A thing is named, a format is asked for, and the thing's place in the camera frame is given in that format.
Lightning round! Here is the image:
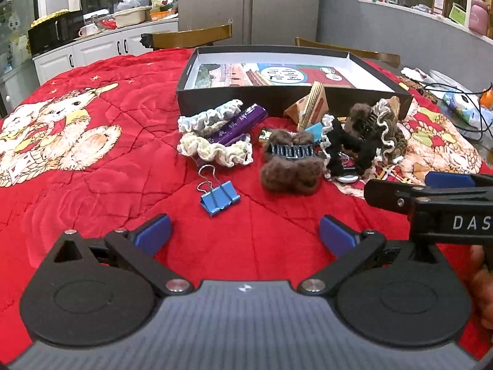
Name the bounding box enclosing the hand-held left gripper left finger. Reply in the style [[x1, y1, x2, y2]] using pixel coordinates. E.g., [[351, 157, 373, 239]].
[[50, 213, 194, 294]]

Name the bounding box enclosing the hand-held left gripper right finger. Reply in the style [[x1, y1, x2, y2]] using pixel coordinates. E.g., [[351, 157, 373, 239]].
[[297, 216, 449, 297]]

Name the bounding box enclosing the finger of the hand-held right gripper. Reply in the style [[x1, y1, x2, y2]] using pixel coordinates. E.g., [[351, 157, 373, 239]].
[[425, 171, 493, 190], [364, 178, 428, 222]]

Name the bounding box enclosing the blue binder clip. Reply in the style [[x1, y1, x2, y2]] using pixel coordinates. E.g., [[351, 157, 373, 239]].
[[196, 164, 242, 217]]

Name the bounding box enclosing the brown fuzzy bow hair clip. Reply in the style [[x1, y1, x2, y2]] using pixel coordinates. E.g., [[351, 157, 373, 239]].
[[260, 130, 325, 195]]

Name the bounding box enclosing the cream ruffled scrunchie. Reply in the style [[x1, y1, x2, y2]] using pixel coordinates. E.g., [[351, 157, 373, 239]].
[[177, 131, 254, 167]]

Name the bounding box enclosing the purple packet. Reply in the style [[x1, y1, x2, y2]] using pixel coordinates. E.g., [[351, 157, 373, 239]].
[[204, 103, 268, 147]]

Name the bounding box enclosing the black cardboard box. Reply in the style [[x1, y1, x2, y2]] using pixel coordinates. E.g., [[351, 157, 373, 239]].
[[176, 46, 414, 121]]

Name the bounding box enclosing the person's right hand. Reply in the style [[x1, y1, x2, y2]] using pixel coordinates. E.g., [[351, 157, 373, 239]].
[[469, 245, 493, 355]]

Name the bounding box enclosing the brown scrunchie with white trim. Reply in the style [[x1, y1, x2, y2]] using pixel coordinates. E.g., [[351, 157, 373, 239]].
[[362, 98, 407, 162]]

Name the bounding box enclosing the white and blue packet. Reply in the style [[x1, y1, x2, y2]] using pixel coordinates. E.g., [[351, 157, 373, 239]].
[[441, 92, 493, 139]]

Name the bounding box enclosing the small brown fuzzy hair clip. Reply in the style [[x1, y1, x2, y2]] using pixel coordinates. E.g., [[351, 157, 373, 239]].
[[344, 102, 382, 132]]

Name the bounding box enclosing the small blue item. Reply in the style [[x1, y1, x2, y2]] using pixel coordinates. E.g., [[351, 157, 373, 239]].
[[304, 121, 324, 141]]

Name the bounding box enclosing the white cloth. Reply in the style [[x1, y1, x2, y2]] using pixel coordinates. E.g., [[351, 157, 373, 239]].
[[401, 66, 438, 83]]

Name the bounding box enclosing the wooden triangular piece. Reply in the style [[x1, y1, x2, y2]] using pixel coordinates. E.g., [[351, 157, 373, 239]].
[[284, 81, 330, 132]]

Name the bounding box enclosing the grey ruffled scrunchie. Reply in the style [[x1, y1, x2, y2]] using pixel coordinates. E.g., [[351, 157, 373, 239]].
[[178, 99, 244, 134]]

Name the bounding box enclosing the red printed blanket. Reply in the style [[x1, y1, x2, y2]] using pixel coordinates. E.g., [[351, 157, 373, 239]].
[[0, 48, 493, 359]]

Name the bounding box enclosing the wooden chair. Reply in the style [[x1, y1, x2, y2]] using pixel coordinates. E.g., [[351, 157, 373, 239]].
[[141, 24, 233, 51], [295, 37, 401, 66]]

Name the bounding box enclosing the green card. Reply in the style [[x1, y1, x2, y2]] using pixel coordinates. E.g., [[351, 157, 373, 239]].
[[449, 3, 467, 24]]

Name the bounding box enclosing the printed paper sheet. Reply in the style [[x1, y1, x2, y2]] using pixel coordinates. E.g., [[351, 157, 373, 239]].
[[194, 63, 353, 89]]

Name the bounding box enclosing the white kitchen cabinet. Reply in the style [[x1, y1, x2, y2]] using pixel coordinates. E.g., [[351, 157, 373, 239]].
[[33, 17, 180, 85]]

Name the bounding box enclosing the beige plastic basin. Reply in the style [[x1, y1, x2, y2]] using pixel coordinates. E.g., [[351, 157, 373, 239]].
[[113, 7, 152, 28]]

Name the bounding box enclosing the black microwave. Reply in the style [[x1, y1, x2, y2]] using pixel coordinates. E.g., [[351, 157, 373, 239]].
[[28, 10, 85, 56]]

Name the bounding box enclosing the steel refrigerator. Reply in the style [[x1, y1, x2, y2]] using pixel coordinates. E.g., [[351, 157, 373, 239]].
[[177, 0, 322, 45]]

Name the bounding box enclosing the yellow fringed cloth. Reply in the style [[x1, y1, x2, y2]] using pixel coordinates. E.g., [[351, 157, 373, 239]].
[[30, 8, 71, 28]]

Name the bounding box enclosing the black cable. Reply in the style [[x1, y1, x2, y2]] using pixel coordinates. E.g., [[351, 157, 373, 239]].
[[422, 81, 493, 141]]

